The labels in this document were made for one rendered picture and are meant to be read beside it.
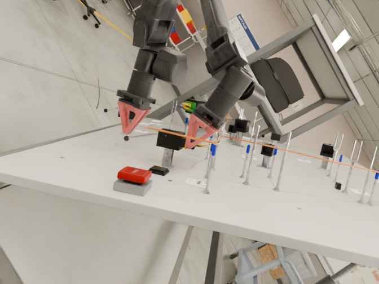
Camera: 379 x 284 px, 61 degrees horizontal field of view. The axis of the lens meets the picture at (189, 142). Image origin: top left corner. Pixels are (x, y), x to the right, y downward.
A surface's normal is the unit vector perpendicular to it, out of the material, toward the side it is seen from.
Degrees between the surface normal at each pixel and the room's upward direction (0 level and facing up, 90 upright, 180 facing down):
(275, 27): 90
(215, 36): 103
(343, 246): 50
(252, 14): 90
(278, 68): 90
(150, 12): 117
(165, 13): 65
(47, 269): 0
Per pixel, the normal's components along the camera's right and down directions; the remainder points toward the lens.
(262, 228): 0.18, -0.97
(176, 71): 0.79, 0.38
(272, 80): -0.12, 0.17
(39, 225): 0.86, -0.47
